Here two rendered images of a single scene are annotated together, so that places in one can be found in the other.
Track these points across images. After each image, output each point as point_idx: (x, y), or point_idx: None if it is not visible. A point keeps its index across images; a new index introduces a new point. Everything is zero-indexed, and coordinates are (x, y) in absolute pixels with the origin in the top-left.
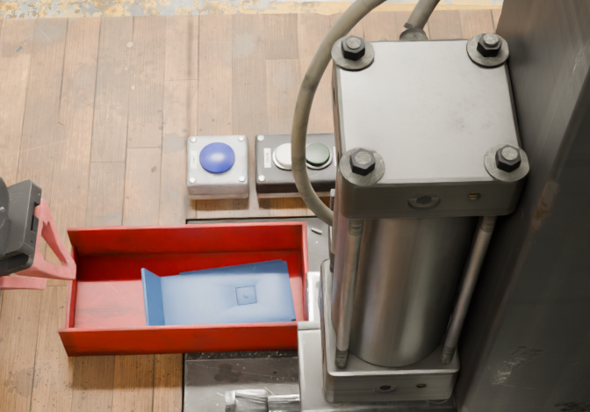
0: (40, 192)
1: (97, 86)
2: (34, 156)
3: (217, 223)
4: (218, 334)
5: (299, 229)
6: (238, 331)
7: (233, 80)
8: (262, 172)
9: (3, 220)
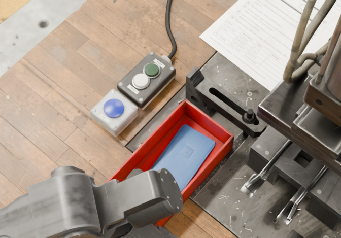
0: (142, 170)
1: (16, 128)
2: (27, 183)
3: (152, 132)
4: (202, 174)
5: (184, 104)
6: (209, 165)
7: (73, 71)
8: (138, 97)
9: (178, 186)
